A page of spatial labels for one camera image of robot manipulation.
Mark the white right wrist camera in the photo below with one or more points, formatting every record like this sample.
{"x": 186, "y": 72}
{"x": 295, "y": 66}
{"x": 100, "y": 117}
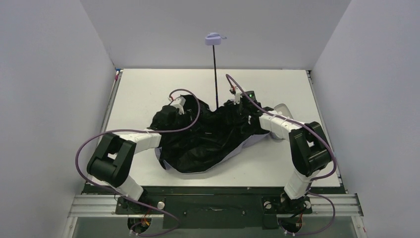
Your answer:
{"x": 237, "y": 93}

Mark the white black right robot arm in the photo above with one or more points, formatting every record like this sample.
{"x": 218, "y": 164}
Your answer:
{"x": 310, "y": 151}

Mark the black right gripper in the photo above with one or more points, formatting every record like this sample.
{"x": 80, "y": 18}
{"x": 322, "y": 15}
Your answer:
{"x": 238, "y": 105}

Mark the lavender folding umbrella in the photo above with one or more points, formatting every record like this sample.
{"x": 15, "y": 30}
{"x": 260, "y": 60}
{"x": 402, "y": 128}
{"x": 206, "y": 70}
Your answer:
{"x": 215, "y": 138}

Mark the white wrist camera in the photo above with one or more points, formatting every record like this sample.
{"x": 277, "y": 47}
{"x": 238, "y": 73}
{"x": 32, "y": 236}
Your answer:
{"x": 178, "y": 103}
{"x": 237, "y": 93}

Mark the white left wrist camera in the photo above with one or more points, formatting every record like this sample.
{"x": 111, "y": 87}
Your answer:
{"x": 178, "y": 103}

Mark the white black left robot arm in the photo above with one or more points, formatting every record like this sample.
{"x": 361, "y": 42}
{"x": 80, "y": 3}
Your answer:
{"x": 112, "y": 159}

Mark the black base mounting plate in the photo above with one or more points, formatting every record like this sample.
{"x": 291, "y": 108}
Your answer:
{"x": 268, "y": 218}

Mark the aluminium front frame rail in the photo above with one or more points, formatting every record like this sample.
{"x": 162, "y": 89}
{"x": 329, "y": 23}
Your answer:
{"x": 106, "y": 206}

